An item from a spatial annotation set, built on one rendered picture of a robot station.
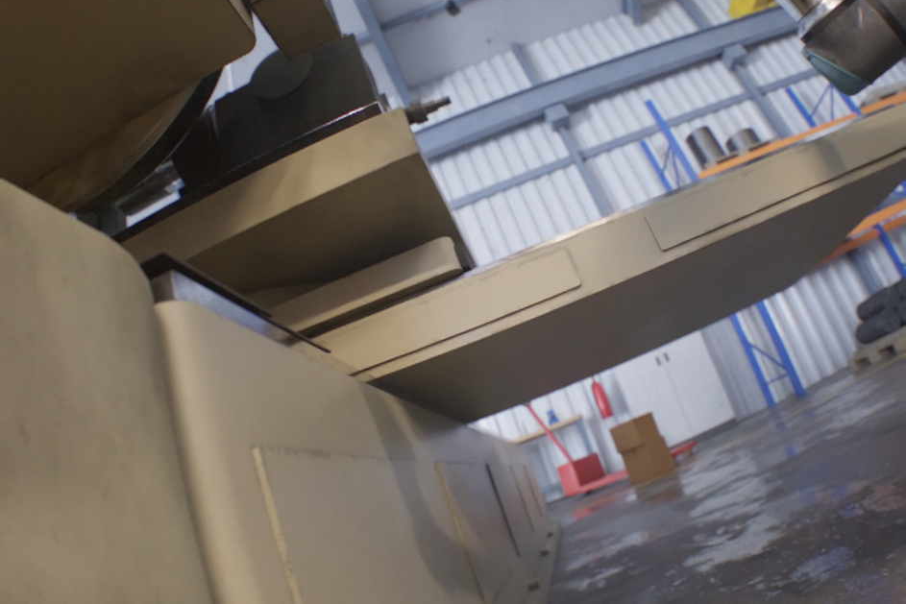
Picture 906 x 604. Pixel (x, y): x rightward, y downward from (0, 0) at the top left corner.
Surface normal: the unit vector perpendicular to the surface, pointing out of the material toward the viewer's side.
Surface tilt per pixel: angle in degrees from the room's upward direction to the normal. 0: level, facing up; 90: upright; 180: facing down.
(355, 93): 90
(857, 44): 112
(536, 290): 90
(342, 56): 90
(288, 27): 180
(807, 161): 90
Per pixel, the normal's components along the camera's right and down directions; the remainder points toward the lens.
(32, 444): 0.93, -0.36
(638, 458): -0.77, 0.00
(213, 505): 0.50, -0.48
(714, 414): -0.22, -0.32
